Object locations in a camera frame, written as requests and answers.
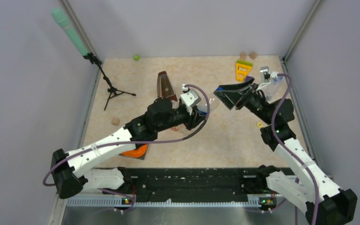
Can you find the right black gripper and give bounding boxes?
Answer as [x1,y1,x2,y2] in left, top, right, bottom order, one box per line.
[214,78,274,125]

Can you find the clear small water bottle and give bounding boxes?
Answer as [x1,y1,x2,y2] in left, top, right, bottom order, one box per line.
[262,76,284,102]

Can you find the blue cap labelled bottle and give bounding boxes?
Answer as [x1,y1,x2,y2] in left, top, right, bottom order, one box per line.
[179,92,220,137]

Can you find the orange juice bottle yellow cap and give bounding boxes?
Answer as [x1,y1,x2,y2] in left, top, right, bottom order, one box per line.
[171,101,181,131]

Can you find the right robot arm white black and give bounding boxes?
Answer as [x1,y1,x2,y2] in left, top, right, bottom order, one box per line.
[214,80,358,225]

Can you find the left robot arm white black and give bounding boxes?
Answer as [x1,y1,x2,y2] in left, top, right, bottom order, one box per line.
[48,97,210,199]

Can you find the yellow triangular toy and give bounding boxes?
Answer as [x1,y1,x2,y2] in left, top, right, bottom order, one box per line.
[235,60,253,82]

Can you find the tan wooden block left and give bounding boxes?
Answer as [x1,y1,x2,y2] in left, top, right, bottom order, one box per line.
[240,52,247,61]

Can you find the tan wooden block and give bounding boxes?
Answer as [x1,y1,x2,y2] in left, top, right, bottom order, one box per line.
[240,52,247,61]
[249,51,258,60]

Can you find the brown wooden metronome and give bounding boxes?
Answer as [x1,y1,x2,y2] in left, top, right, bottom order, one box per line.
[157,71,178,108]

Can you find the tan wooden block right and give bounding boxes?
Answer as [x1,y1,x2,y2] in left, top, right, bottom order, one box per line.
[249,51,258,60]

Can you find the dark grey square mat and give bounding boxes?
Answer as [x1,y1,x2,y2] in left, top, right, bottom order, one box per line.
[134,144,149,160]

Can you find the orange tape dispenser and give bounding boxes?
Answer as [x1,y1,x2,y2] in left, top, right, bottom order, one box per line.
[120,144,148,160]

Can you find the tan wooden cube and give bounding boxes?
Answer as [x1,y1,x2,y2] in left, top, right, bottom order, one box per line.
[111,117,120,126]

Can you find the black tripod microphone stand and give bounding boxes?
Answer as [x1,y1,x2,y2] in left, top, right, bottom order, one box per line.
[83,52,137,111]

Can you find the mint green microphone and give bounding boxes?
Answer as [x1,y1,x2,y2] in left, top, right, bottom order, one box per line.
[51,7,89,58]

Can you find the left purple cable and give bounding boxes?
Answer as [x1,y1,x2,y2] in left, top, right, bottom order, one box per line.
[42,83,211,187]

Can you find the purple cable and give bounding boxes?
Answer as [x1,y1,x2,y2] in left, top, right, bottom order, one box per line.
[270,73,320,225]
[42,83,211,187]

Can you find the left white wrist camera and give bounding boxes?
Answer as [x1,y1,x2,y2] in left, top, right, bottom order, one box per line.
[180,84,202,115]

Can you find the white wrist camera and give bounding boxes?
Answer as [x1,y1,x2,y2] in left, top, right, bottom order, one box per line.
[180,84,202,115]
[256,66,279,91]

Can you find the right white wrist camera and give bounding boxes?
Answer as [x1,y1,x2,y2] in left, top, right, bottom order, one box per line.
[256,66,279,91]

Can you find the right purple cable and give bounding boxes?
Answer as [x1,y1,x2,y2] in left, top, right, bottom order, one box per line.
[270,73,320,225]

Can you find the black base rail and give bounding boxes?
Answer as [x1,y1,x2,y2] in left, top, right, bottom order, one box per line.
[116,167,278,203]

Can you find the grey toothed cable tray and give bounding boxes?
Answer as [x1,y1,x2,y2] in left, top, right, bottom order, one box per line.
[67,196,273,208]

